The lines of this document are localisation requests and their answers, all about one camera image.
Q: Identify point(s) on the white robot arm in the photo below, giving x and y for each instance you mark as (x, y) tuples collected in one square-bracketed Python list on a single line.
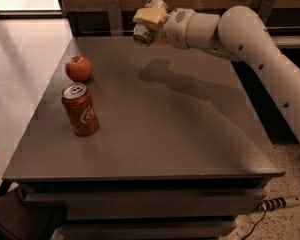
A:
[(238, 34)]

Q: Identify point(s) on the red apple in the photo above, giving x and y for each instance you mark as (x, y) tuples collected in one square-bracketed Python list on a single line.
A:
[(79, 68)]

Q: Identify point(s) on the dark chair seat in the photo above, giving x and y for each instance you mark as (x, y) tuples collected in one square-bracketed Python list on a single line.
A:
[(22, 220)]

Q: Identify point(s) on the white 7up can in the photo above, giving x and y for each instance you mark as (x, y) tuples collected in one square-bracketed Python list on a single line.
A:
[(143, 35)]

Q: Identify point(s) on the white power strip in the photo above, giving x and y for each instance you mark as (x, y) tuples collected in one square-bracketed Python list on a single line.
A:
[(278, 203)]

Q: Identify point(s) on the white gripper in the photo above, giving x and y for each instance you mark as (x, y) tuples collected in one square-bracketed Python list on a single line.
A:
[(176, 24)]

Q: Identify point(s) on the left metal wall bracket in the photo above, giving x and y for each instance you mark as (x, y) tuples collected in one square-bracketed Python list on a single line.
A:
[(115, 17)]

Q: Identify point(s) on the red coca-cola can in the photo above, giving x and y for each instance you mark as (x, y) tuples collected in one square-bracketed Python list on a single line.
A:
[(78, 104)]

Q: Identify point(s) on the grey drawer cabinet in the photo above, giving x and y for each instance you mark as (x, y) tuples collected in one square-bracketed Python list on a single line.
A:
[(179, 153)]

